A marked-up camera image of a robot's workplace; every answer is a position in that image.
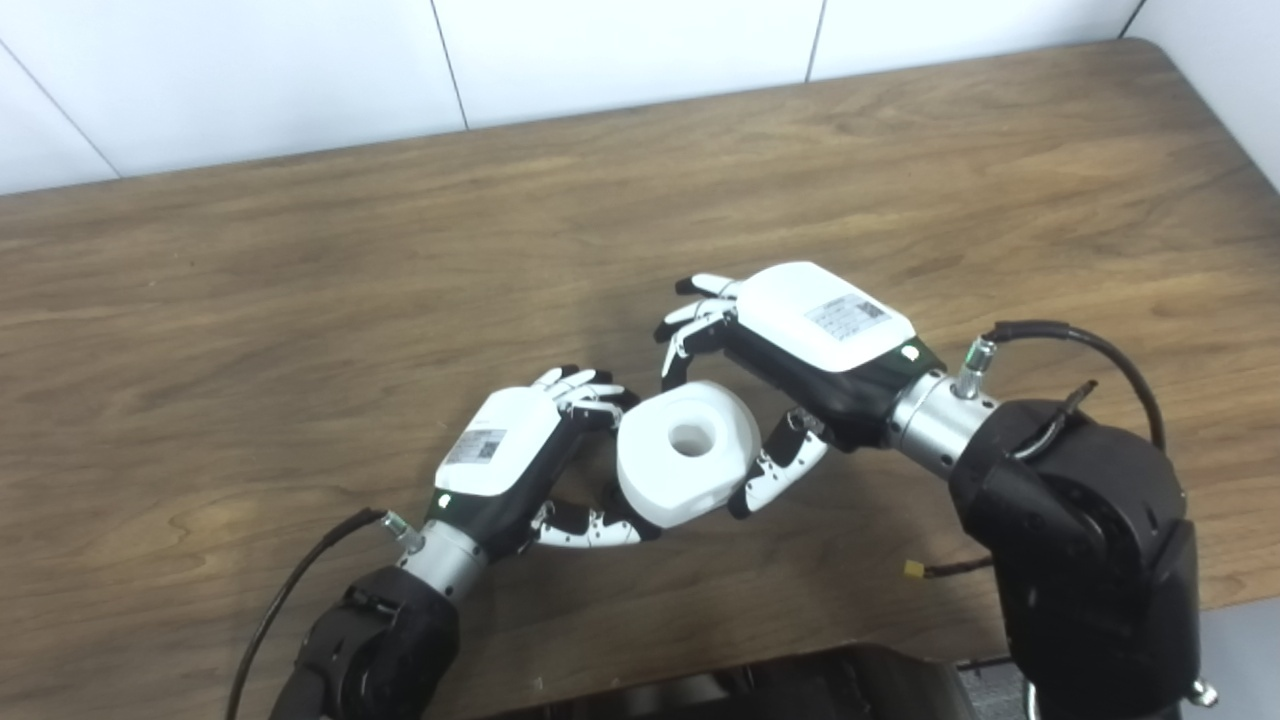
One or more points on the round white plastic piece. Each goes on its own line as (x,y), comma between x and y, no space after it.
(670,480)

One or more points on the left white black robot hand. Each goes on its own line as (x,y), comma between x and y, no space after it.
(500,445)

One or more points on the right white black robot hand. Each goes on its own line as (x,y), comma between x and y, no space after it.
(820,315)

